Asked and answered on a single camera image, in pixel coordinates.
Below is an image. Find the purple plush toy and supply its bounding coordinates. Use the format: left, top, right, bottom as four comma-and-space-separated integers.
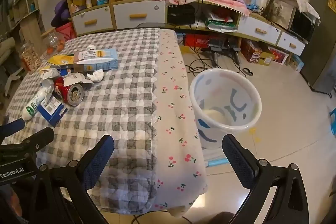
51, 0, 72, 27

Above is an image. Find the plastic jar of seeds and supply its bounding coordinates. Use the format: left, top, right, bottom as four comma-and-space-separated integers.
19, 42, 43, 74

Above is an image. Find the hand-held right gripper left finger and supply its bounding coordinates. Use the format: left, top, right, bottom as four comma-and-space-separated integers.
33, 134, 115, 224

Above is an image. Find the white office chair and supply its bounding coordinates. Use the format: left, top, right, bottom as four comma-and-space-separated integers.
0, 37, 25, 99

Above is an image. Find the torn white paper wrapper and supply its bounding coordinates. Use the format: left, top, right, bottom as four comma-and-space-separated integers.
62, 73, 93, 86

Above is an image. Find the grey checkered blanket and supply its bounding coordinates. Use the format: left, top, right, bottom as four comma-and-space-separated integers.
5, 27, 164, 214

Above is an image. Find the yellow duck plush toy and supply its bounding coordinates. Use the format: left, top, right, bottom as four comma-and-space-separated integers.
47, 54, 76, 66

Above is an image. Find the green and white bag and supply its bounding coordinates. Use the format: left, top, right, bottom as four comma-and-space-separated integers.
205, 7, 241, 32

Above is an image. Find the white plastic waste bin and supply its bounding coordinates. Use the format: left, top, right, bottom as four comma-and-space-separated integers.
189, 68, 262, 150

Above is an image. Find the grey drawer round lock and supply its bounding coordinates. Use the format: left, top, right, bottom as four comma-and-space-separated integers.
113, 0, 166, 31

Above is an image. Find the colourful cardboard box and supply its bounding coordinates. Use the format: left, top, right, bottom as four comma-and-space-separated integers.
240, 39, 263, 63

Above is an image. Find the crushed red drink can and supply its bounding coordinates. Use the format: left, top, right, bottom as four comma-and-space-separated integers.
53, 76, 85, 106

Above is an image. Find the black electronic box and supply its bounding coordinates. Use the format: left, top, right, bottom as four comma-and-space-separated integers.
167, 5, 196, 25

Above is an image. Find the black appliance under cloth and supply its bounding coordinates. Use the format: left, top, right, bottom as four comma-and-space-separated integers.
288, 7, 316, 42

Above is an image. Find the light blue milk carton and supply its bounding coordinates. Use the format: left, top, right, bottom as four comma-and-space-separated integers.
73, 49, 118, 73

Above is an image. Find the white bottle green label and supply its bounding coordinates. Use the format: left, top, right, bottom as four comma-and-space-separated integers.
21, 88, 49, 121

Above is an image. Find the dark tall fridge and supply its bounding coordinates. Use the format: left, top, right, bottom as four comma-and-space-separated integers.
300, 0, 336, 94

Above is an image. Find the wooden open shelving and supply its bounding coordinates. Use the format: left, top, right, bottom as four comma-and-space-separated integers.
0, 0, 51, 57

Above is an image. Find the dark blue cardboard box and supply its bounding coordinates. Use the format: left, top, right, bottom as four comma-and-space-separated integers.
38, 96, 68, 128

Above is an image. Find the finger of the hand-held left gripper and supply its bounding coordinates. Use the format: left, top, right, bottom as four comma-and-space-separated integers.
0, 118, 26, 145
0, 126, 55, 154

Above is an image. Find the grey drawer wooden handle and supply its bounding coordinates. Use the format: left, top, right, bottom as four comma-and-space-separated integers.
71, 7, 112, 36

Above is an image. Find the large low cabinet drawer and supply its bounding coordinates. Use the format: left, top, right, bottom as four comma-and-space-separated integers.
237, 15, 282, 45

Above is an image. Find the cherry print cloth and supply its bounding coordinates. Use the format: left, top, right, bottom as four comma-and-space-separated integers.
151, 29, 208, 219

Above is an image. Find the small low cabinet drawer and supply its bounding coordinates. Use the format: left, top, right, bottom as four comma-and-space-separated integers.
277, 30, 307, 57

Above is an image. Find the blue plastic stool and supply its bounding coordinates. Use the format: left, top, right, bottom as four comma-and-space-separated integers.
329, 107, 336, 133

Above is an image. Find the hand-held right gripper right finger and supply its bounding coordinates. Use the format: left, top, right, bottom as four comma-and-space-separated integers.
222, 134, 311, 224

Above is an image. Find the red crate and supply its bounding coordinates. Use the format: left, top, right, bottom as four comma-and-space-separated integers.
183, 34, 211, 48

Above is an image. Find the low wooden cabinet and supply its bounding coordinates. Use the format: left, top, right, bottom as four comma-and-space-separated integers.
165, 0, 308, 57

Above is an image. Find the crumpled grey paper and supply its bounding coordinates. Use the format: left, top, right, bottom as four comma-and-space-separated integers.
40, 68, 63, 95

